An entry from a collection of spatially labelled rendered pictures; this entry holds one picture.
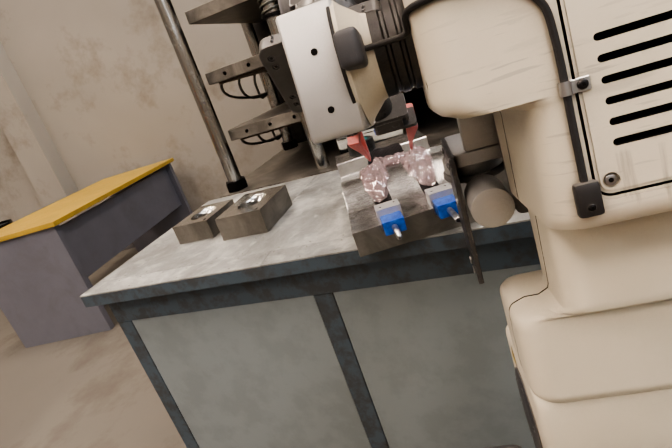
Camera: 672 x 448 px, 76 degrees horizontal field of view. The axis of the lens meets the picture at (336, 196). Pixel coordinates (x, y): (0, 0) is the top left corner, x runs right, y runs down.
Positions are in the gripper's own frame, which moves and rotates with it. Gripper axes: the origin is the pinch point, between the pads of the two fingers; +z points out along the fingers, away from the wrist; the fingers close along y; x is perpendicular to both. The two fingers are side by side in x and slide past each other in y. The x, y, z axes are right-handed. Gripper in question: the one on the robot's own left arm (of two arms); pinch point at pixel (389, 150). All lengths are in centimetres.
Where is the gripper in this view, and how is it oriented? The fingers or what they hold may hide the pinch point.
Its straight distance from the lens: 80.8
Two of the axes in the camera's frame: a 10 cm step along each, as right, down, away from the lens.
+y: -9.4, 2.5, 2.2
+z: 3.3, 6.6, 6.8
